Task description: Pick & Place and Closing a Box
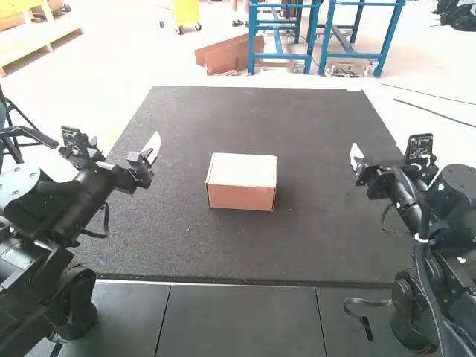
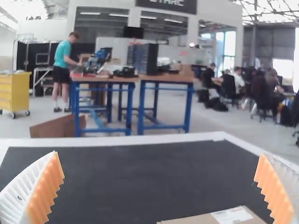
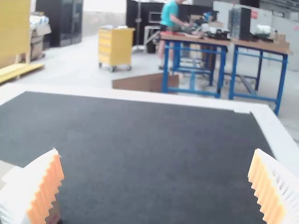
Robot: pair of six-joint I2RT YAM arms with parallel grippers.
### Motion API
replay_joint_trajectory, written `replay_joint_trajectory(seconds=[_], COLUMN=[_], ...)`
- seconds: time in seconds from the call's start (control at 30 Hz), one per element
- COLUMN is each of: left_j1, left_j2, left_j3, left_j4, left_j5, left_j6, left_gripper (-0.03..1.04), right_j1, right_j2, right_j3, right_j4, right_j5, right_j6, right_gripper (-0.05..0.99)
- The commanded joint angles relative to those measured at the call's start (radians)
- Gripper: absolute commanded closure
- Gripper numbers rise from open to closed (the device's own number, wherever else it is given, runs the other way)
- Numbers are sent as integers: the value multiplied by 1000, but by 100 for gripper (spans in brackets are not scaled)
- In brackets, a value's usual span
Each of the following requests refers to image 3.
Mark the blue frame workbench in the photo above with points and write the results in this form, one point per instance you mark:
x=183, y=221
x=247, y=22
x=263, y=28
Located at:
x=194, y=63
x=259, y=70

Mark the wooden pallet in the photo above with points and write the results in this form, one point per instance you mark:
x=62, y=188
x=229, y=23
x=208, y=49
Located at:
x=18, y=70

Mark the computer case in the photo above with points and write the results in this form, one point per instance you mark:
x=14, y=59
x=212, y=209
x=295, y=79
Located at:
x=240, y=23

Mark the brown boards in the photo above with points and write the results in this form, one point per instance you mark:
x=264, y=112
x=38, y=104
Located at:
x=140, y=82

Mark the person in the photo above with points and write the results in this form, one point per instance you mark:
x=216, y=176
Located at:
x=169, y=16

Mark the black cabinet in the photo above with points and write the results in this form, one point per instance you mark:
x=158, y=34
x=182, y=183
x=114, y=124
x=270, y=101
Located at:
x=67, y=21

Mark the black mat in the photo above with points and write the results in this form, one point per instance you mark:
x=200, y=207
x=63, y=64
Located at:
x=149, y=151

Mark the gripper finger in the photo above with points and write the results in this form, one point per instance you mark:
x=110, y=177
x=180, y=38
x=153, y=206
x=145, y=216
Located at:
x=275, y=186
x=35, y=186

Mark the yellow wheeled cart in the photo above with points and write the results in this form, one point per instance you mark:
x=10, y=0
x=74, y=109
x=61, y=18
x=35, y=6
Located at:
x=114, y=46

